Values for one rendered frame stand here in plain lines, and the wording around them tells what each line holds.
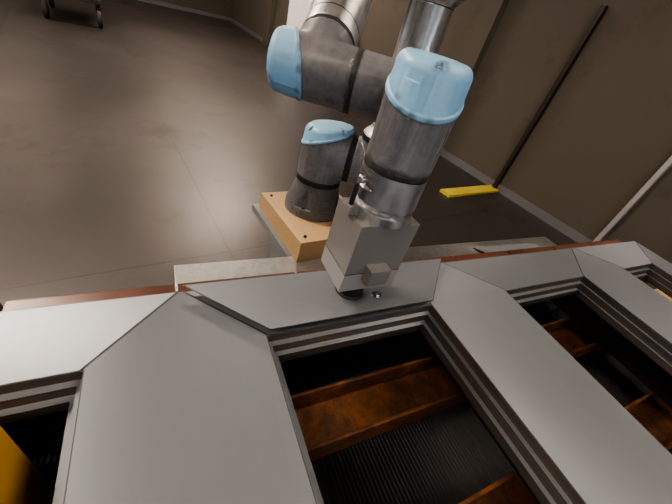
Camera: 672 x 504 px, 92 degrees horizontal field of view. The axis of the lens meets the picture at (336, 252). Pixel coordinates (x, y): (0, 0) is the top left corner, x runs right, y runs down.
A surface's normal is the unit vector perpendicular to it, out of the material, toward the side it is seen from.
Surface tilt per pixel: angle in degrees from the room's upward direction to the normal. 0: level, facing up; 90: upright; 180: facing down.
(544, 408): 0
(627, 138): 90
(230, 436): 0
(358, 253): 90
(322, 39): 29
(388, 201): 90
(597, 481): 0
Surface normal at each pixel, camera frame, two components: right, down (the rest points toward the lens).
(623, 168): -0.82, 0.16
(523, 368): 0.25, -0.76
